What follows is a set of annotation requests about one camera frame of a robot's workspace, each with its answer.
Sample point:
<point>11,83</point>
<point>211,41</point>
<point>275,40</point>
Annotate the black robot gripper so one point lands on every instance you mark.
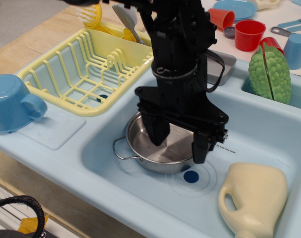
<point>180,98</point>

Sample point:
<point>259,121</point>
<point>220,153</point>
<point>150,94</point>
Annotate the small stainless steel pot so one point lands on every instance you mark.
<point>173,156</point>

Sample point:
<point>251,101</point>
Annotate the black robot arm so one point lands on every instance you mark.
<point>181,34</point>

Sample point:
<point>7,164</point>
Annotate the light blue toy sink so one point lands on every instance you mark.
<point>77,154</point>

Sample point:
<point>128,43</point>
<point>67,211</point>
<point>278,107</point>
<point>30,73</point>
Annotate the yellow dish drying rack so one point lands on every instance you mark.
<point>87,72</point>

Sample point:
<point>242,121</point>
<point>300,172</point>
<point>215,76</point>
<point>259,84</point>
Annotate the grey toy faucet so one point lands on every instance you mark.
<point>214,69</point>

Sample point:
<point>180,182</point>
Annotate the cream plastic detergent bottle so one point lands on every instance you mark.
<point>252,198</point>

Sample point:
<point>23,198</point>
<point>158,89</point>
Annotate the green toy bitter melon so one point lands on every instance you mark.
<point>269,74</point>

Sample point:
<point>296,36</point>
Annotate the small grey lid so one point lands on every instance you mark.
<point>229,32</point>

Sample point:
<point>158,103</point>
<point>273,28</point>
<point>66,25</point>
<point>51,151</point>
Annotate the red upright cup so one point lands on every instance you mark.
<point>248,34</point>

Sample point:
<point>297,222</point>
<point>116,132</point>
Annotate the red cup lying down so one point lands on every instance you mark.
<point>222,18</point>

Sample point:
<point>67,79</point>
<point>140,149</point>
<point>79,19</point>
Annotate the red cup behind melon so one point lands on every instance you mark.
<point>271,42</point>

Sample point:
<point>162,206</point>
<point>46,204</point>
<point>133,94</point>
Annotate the white plastic spoon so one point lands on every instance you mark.
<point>132,12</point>

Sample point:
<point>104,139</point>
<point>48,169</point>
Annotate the grey plastic spoon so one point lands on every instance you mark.
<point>127,21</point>

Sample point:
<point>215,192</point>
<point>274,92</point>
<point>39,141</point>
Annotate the blue plastic plate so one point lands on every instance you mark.
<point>242,9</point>

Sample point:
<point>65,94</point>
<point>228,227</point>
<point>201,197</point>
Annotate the blue plastic cup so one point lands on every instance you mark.
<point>292,51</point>

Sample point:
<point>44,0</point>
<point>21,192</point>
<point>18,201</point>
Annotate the grey measuring spoon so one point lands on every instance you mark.
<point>280,31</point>

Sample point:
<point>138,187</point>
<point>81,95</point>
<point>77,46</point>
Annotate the yellow dish brush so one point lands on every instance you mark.
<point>91,17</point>

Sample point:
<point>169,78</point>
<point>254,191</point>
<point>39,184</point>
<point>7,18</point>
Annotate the cream toy teapot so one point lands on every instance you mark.
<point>266,4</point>

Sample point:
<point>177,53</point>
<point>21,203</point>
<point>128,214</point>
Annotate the blue plastic spatula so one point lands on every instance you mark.
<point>292,26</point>

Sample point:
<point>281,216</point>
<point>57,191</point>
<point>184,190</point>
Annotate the blue plastic mug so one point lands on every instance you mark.
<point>18,107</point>

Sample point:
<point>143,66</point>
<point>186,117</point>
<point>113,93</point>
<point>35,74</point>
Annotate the yellow tape piece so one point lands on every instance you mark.
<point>28,225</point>

